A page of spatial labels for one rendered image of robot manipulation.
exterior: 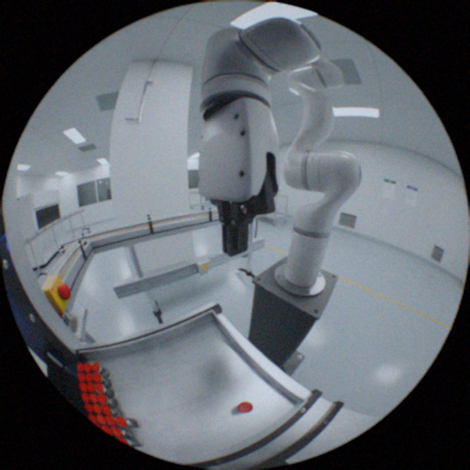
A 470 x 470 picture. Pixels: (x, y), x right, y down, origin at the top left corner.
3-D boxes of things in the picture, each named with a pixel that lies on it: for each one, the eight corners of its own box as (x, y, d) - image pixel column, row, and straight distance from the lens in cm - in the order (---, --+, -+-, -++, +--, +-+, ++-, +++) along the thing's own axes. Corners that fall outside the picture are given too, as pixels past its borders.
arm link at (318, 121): (328, 190, 36) (272, 185, 42) (335, 197, 47) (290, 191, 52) (317, 58, 66) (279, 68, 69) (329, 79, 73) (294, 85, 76)
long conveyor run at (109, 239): (62, 264, 121) (55, 242, 118) (70, 255, 133) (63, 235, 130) (268, 215, 157) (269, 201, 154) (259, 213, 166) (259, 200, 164)
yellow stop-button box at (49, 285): (49, 316, 50) (35, 292, 47) (56, 298, 54) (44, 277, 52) (65, 313, 44) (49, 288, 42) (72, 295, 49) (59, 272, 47)
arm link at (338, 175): (301, 223, 53) (307, 156, 52) (352, 236, 49) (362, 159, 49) (285, 229, 42) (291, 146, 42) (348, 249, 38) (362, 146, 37)
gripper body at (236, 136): (188, 117, 21) (189, 197, 19) (238, 73, 14) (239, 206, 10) (233, 127, 25) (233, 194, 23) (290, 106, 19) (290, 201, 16)
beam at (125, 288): (118, 299, 128) (112, 288, 122) (119, 293, 134) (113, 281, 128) (263, 247, 172) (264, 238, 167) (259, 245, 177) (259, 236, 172)
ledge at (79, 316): (57, 344, 59) (53, 340, 58) (62, 316, 66) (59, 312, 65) (85, 342, 50) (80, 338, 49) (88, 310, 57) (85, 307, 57)
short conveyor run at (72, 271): (69, 349, 56) (35, 309, 49) (46, 349, 68) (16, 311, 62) (97, 254, 107) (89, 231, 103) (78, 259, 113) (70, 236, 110)
